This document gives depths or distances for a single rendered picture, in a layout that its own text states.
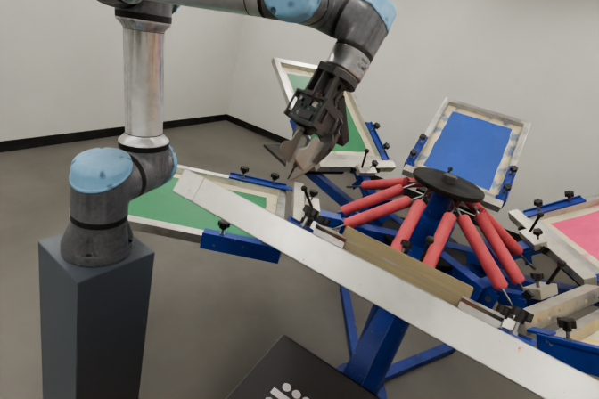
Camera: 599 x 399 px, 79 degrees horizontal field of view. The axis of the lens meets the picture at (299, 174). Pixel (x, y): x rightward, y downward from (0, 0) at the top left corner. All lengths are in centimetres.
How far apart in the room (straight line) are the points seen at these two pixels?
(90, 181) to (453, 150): 222
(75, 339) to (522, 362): 87
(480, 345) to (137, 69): 80
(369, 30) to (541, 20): 435
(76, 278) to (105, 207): 16
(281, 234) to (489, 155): 230
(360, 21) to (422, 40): 438
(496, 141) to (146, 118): 232
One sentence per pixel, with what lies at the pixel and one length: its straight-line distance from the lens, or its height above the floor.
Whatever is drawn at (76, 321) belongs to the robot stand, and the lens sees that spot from 98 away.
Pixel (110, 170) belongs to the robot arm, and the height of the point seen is 142.
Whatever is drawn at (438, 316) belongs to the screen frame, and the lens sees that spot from 43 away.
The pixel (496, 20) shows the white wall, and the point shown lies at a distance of 499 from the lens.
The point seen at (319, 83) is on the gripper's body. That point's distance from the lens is 65.
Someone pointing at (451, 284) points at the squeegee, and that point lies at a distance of 104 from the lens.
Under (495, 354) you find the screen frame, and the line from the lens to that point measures 44.
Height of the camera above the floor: 178
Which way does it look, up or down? 22 degrees down
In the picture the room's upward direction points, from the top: 15 degrees clockwise
